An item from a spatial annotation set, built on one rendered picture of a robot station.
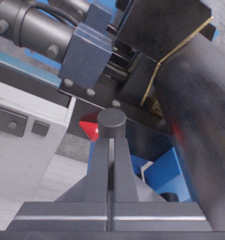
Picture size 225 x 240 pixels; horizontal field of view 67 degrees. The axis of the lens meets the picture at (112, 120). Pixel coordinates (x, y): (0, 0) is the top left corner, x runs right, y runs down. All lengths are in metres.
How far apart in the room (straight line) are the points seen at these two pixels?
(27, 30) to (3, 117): 0.23
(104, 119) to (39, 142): 0.32
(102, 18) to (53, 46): 0.47
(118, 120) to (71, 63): 0.36
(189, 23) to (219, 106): 0.25
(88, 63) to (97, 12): 0.47
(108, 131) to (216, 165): 0.17
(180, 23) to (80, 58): 0.26
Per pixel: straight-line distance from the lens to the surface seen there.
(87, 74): 0.50
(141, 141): 0.59
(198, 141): 0.31
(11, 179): 0.65
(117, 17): 1.34
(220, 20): 1.70
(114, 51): 0.93
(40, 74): 0.51
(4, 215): 2.19
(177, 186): 0.65
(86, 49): 0.47
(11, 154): 0.53
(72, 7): 0.96
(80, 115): 0.51
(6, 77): 0.48
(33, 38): 0.52
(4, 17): 0.54
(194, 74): 0.41
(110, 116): 0.16
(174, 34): 0.50
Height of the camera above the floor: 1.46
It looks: 48 degrees down
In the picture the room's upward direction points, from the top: 180 degrees counter-clockwise
